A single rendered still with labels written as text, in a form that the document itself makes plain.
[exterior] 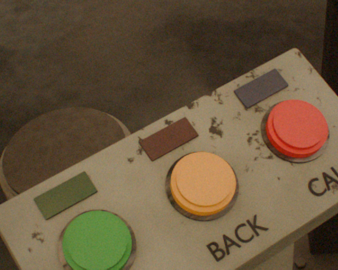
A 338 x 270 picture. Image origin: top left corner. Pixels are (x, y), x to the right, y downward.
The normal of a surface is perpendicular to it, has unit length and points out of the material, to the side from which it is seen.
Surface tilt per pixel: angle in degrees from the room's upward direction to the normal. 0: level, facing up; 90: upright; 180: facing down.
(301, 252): 0
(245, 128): 20
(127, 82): 0
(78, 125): 0
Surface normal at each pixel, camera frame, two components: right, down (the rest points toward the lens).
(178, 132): 0.08, -0.44
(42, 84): -0.11, -0.68
